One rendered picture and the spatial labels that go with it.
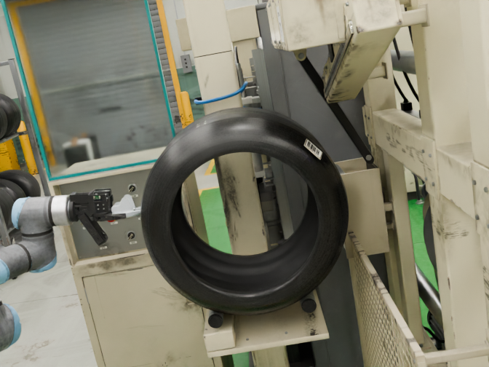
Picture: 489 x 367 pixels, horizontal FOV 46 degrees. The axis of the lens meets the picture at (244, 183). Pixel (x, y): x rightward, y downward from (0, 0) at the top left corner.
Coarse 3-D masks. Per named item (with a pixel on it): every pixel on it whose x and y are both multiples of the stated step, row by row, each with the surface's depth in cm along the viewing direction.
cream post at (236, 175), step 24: (192, 0) 185; (216, 0) 185; (192, 24) 187; (216, 24) 187; (192, 48) 189; (216, 48) 189; (216, 72) 191; (216, 96) 193; (240, 96) 193; (216, 168) 199; (240, 168) 198; (240, 192) 200; (240, 216) 202; (240, 240) 205; (264, 240) 205; (264, 360) 216; (288, 360) 222
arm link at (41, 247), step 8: (48, 232) 172; (24, 240) 171; (32, 240) 170; (40, 240) 170; (48, 240) 172; (32, 248) 168; (40, 248) 170; (48, 248) 172; (32, 256) 167; (40, 256) 170; (48, 256) 172; (56, 256) 176; (32, 264) 168; (40, 264) 171; (48, 264) 173; (32, 272) 173
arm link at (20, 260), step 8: (0, 248) 163; (8, 248) 165; (16, 248) 165; (24, 248) 167; (0, 256) 160; (8, 256) 162; (16, 256) 164; (24, 256) 165; (0, 264) 159; (8, 264) 161; (16, 264) 163; (24, 264) 165; (0, 272) 159; (8, 272) 161; (16, 272) 164; (24, 272) 168; (0, 280) 160
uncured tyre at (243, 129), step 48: (192, 144) 156; (240, 144) 155; (288, 144) 155; (144, 192) 163; (336, 192) 160; (144, 240) 168; (192, 240) 191; (288, 240) 192; (336, 240) 162; (192, 288) 165; (240, 288) 187; (288, 288) 165
